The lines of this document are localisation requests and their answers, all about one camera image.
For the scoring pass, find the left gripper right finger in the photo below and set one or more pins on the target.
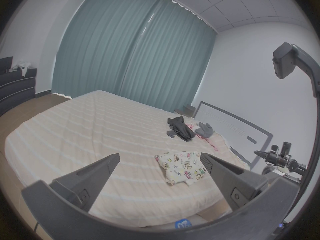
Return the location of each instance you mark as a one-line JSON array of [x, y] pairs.
[[225, 181]]

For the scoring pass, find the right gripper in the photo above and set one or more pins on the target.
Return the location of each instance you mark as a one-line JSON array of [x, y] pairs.
[[273, 157]]

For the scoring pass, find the blue-green curtain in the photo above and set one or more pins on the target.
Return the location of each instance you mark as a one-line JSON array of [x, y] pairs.
[[125, 46]]

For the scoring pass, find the white garment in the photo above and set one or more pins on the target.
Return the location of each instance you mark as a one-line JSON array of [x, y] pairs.
[[23, 67]]

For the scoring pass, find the white printed pyjama top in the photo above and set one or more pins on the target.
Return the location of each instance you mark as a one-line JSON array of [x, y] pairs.
[[182, 166]]

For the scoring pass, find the dark grey garment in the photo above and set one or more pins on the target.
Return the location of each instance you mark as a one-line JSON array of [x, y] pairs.
[[171, 134]]

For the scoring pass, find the pink garment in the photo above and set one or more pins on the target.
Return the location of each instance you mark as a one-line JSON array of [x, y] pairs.
[[212, 144]]

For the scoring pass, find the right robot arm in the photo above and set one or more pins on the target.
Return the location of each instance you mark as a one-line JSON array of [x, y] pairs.
[[290, 161]]

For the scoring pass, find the bed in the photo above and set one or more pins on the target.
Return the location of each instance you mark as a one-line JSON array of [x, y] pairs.
[[87, 134]]

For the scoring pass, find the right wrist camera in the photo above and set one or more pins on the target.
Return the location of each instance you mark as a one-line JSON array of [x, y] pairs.
[[275, 149]]

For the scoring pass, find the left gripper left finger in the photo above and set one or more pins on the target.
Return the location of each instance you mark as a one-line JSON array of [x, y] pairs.
[[92, 181]]

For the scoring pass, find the black garment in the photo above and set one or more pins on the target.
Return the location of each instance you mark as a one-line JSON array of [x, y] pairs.
[[182, 130]]

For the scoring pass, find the grey bedside table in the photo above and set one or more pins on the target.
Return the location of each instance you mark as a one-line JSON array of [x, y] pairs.
[[185, 111]]

